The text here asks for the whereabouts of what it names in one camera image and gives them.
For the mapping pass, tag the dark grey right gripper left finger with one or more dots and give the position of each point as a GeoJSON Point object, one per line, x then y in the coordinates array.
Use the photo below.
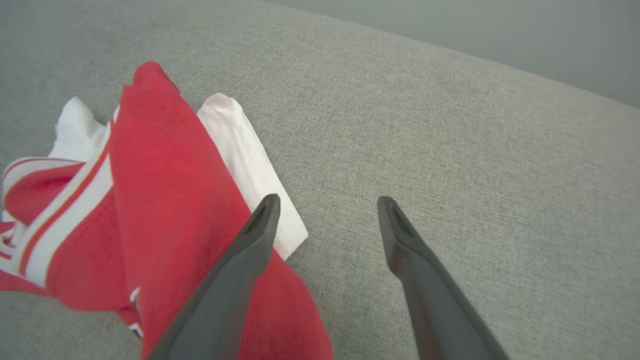
{"type": "Point", "coordinates": [225, 290]}

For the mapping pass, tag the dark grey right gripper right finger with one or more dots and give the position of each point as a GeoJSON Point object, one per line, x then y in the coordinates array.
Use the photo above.
{"type": "Point", "coordinates": [435, 305]}

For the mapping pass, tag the red white basketball jersey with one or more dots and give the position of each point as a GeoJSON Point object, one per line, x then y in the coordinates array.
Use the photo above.
{"type": "Point", "coordinates": [165, 175]}

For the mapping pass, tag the grey fabric sofa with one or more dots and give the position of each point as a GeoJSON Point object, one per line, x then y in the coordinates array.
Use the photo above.
{"type": "Point", "coordinates": [450, 150]}

